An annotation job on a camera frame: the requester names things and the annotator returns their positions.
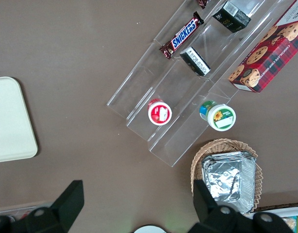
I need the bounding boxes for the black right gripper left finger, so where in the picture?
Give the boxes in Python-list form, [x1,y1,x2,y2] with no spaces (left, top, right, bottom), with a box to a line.
[17,179,85,233]

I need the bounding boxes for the black tea box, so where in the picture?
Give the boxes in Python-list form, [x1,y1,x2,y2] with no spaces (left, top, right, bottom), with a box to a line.
[179,46,211,77]
[212,0,252,33]

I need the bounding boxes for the white plastic snack bin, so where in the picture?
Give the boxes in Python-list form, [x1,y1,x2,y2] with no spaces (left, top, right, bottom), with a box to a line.
[253,206,298,233]

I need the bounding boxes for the clear acrylic bottle rack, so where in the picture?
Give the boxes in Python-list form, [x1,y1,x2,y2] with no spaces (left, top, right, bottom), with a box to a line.
[0,202,51,220]

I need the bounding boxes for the red lid yogurt cup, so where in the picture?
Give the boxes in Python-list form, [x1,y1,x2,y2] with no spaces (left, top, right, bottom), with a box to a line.
[147,98,173,126]

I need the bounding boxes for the cream plastic tray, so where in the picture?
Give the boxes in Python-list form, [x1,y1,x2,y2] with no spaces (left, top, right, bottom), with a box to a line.
[0,77,38,164]

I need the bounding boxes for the silver foil food pack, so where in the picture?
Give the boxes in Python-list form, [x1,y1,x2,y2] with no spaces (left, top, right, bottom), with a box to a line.
[201,151,257,215]

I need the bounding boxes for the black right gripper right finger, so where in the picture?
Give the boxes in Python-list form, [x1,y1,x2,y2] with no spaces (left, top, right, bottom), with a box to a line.
[189,179,251,233]

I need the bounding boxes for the green lid sunflower cup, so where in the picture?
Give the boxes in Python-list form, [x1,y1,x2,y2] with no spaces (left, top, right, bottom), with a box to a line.
[199,100,237,132]

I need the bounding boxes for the clear acrylic stepped stand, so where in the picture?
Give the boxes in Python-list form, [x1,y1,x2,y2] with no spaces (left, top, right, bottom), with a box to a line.
[106,0,295,168]

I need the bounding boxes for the light wicker basket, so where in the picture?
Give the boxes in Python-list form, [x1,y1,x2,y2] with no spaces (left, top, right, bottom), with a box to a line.
[190,138,263,215]

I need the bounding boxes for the red tartan cookie box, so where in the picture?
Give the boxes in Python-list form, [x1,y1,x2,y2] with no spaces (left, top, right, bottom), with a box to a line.
[227,0,298,94]

